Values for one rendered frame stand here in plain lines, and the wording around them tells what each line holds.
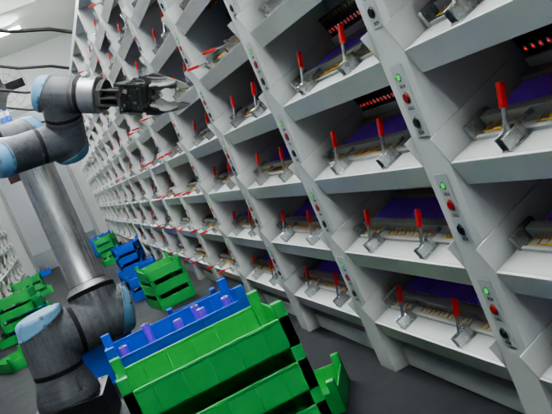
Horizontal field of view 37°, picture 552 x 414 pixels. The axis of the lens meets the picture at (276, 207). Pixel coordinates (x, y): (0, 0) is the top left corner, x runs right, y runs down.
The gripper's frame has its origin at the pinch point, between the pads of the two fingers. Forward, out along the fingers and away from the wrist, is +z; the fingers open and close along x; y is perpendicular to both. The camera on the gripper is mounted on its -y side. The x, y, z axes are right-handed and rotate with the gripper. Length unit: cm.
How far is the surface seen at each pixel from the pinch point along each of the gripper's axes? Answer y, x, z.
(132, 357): 49, -43, 3
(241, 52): -18.2, 7.8, 9.4
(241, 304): 37, -36, 22
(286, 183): -21.3, -27.1, 20.0
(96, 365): -77, -119, -66
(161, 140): -183, -56, -73
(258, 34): -1.8, 13.9, 17.7
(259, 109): -26.5, -8.4, 11.8
